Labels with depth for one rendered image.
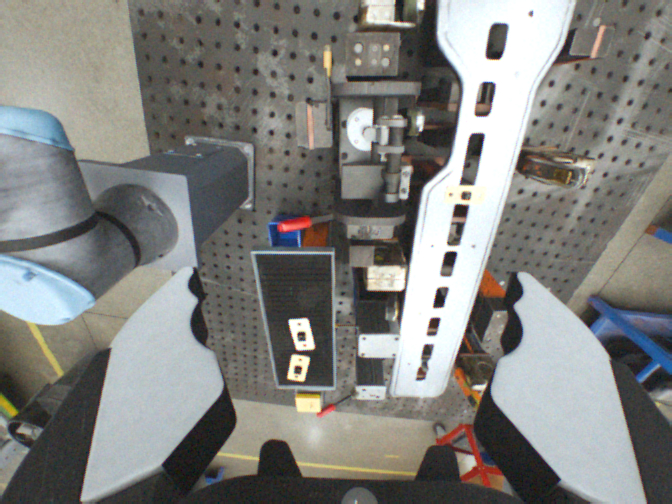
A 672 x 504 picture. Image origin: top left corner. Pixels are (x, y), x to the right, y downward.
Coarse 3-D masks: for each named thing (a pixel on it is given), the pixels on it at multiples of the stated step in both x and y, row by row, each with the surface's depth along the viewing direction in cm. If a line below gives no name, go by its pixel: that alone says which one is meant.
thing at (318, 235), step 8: (312, 224) 88; (320, 224) 88; (328, 224) 88; (312, 232) 83; (320, 232) 83; (328, 232) 84; (304, 240) 78; (312, 240) 78; (320, 240) 78; (328, 240) 85
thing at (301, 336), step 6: (300, 318) 52; (306, 318) 51; (294, 324) 52; (306, 324) 52; (294, 330) 53; (300, 330) 53; (306, 330) 53; (294, 336) 54; (300, 336) 52; (306, 336) 53; (300, 342) 54; (306, 342) 54; (312, 342) 54; (300, 348) 55; (306, 348) 55; (312, 348) 55
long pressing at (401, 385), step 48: (480, 0) 39; (528, 0) 39; (576, 0) 39; (480, 48) 43; (528, 48) 42; (528, 96) 46; (432, 192) 55; (432, 240) 60; (480, 240) 60; (432, 288) 67; (432, 336) 75; (432, 384) 86
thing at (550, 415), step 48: (528, 288) 9; (528, 336) 7; (576, 336) 7; (528, 384) 6; (576, 384) 6; (480, 432) 6; (528, 432) 5; (576, 432) 5; (624, 432) 5; (528, 480) 5; (576, 480) 4; (624, 480) 4
